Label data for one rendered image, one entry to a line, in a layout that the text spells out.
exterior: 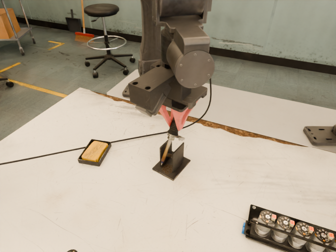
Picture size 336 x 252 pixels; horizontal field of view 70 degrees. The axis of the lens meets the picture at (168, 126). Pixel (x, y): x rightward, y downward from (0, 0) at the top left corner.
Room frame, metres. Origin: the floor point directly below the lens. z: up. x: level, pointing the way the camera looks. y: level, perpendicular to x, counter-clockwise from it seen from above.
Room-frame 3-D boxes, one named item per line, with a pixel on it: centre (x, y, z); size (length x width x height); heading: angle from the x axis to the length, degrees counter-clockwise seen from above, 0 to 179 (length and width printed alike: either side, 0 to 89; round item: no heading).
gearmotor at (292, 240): (0.20, -0.22, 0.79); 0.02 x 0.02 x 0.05
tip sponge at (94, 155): (0.43, 0.18, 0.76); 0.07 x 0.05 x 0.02; 168
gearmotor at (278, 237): (0.21, -0.19, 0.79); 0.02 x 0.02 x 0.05
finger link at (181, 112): (0.41, -0.02, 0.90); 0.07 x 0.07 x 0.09; 55
